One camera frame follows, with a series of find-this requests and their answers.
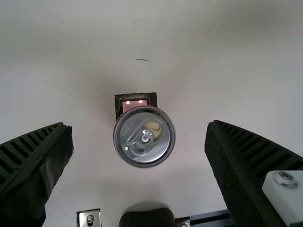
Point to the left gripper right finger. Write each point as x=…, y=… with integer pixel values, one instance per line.
x=241, y=170

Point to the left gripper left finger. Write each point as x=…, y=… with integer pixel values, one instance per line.
x=28, y=170

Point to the purple can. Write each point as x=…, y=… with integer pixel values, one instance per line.
x=144, y=142

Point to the small square scanner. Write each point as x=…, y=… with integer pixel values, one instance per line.
x=135, y=100

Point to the black device with green light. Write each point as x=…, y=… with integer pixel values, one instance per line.
x=146, y=218

